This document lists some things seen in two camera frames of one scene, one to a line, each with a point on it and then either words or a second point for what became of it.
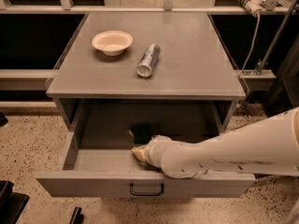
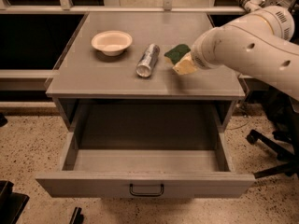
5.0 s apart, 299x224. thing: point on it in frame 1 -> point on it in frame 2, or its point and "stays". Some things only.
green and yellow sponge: [140, 134] -> [177, 52]
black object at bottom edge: [78, 217] stays
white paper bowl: [113, 43] stays
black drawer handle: [148, 194] stays
